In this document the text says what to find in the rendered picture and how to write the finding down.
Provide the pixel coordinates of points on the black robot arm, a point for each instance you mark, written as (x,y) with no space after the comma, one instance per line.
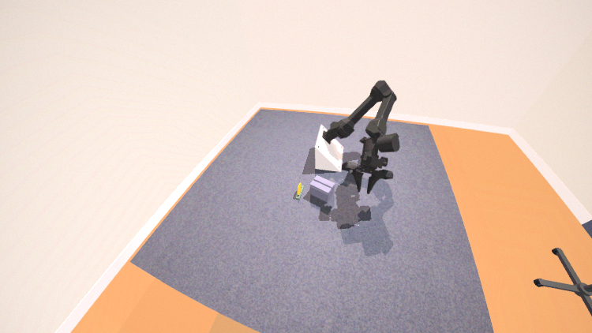
(376,129)

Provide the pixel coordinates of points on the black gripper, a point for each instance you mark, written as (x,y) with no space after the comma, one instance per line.
(375,174)

